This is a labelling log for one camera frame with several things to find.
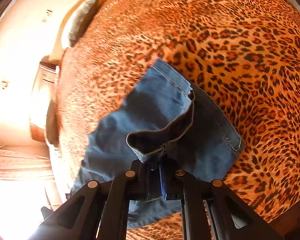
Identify white pillow at headboard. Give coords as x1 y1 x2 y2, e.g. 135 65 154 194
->
61 0 99 49

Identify blue denim pants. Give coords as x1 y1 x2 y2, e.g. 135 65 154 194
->
70 58 246 229

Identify light wooden headboard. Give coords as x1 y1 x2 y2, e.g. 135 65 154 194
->
49 0 105 63

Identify dark wooden headboard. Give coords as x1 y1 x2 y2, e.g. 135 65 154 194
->
29 61 58 142

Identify leopard print bedsheet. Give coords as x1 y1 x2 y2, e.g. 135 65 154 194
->
54 0 300 240

